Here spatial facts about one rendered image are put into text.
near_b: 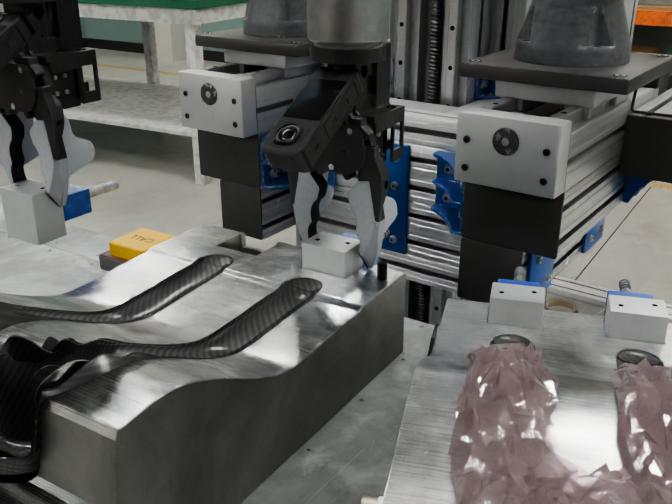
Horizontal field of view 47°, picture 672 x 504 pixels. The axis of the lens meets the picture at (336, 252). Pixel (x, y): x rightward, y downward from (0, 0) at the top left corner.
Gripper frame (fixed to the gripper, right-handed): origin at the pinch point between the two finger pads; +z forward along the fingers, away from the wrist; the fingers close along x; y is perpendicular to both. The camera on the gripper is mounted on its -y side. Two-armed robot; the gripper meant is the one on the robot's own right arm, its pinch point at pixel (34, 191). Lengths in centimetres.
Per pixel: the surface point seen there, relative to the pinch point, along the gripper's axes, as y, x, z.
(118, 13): 227, 230, 13
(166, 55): 511, 476, 89
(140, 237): 16.5, 3.0, 11.4
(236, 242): 13.2, -15.6, 6.9
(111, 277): -1.0, -11.2, 6.6
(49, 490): -23.8, -29.8, 8.3
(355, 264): 12.0, -31.5, 5.4
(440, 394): -4.2, -48.1, 5.6
